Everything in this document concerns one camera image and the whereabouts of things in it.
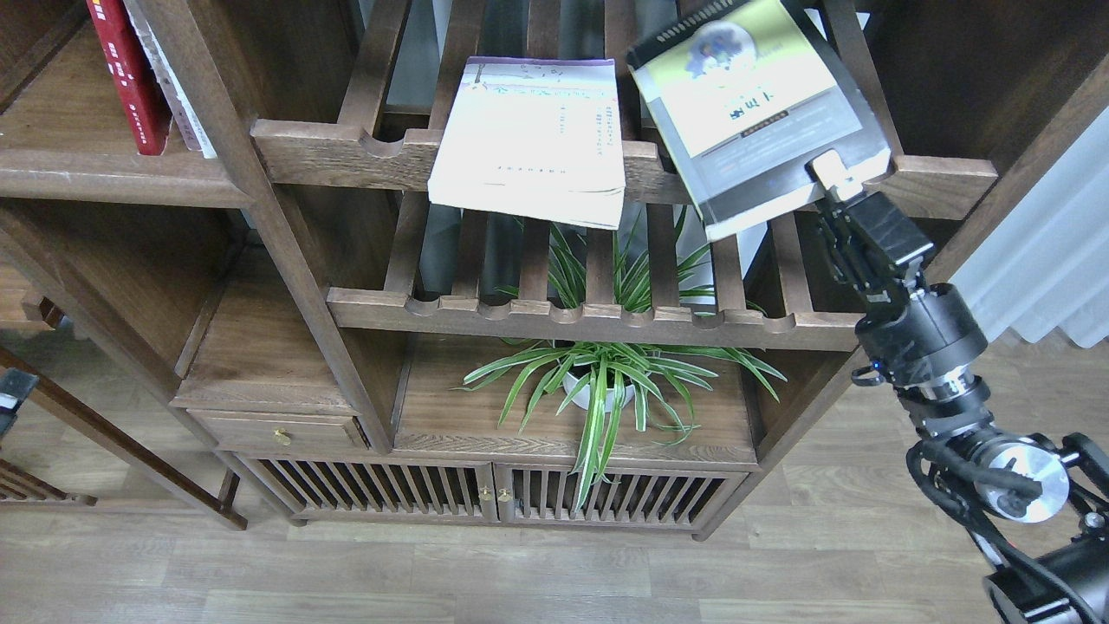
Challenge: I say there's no white upright book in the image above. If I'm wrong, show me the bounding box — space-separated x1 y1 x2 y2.
124 1 217 158

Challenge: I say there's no white curtain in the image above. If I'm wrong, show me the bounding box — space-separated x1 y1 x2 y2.
952 111 1108 348

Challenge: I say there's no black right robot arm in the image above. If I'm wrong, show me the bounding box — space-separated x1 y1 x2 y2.
808 151 1106 623

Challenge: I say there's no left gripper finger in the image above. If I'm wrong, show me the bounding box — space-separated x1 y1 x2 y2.
1 368 39 416

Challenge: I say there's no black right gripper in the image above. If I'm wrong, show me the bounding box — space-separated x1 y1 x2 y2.
807 150 987 400

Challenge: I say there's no green and black book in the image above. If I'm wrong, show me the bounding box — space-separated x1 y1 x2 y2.
625 1 892 242

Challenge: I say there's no red paperback book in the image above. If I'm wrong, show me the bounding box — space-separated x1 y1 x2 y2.
87 1 172 157

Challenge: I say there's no green spider plant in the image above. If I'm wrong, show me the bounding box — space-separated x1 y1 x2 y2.
452 225 787 512

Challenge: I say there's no dark wooden bookshelf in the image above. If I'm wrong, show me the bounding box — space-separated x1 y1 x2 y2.
0 0 1109 543

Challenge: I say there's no white paperback book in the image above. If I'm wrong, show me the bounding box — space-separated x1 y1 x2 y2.
427 57 625 231

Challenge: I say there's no white plant pot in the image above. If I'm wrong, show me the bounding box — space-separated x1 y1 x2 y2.
563 364 635 413

